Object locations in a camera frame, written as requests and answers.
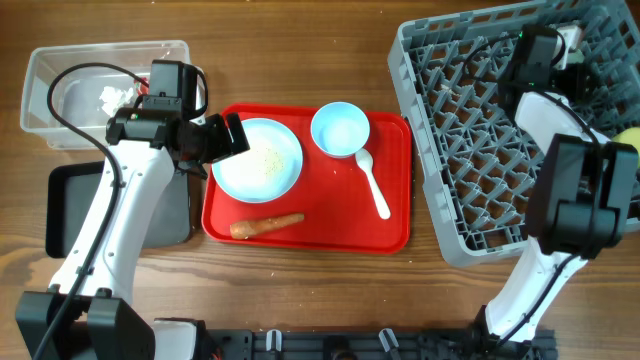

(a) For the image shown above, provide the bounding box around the yellow cup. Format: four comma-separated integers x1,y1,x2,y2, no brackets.
611,127,639,169

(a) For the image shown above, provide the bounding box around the light blue bowl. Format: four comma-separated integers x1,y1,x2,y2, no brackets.
310,102,371,158

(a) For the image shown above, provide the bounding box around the red snack wrapper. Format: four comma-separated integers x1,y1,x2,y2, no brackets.
134,77,149,96

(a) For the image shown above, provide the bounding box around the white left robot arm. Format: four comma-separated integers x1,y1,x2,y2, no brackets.
16,60,249,359

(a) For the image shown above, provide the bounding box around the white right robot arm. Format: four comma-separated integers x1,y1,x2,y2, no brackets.
465,25,639,356

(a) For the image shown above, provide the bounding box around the grey dishwasher rack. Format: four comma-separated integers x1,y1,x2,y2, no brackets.
388,1,639,267

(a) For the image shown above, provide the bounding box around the black waste tray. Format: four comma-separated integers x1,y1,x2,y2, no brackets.
45,162,192,258

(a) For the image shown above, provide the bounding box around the pile of rice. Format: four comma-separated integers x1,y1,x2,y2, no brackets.
246,142,284,183

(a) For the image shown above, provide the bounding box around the light blue plate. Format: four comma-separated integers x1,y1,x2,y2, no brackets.
212,118,304,203

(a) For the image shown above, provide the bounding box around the orange carrot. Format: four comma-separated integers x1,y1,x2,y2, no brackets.
230,213,305,239

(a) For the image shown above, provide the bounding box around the crumpled white tissue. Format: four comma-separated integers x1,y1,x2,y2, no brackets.
99,86,134,117

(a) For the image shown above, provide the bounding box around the red serving tray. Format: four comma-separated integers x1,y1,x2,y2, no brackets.
201,103,412,254

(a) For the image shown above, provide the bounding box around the white plastic spoon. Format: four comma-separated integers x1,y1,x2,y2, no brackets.
355,148,391,220

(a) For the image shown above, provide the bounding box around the clear plastic bin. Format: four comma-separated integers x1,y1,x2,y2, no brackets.
19,39,207,151

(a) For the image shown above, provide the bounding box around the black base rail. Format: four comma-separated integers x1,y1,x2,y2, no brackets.
209,328,559,360

